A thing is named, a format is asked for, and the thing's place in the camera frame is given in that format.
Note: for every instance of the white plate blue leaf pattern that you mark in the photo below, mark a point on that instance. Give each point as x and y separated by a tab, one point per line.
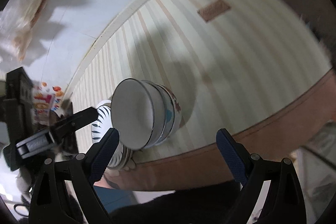
122	156

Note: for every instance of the plain white bowl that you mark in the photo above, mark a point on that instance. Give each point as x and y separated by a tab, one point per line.
138	113

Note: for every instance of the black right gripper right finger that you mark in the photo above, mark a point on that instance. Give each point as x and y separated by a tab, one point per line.
235	155

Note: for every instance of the white bowl pink blue hearts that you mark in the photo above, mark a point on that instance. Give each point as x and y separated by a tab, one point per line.
173	113

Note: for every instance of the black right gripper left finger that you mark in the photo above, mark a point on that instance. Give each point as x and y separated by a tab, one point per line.
100	154

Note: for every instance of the clear plastic bag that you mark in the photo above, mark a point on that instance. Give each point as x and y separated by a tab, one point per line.
17	21

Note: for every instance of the brown label on mat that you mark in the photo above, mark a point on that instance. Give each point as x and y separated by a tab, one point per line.
213	10

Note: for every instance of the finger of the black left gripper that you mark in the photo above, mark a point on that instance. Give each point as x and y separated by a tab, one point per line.
71	124

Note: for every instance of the striped beige place mat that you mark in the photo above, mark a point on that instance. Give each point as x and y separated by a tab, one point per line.
255	70

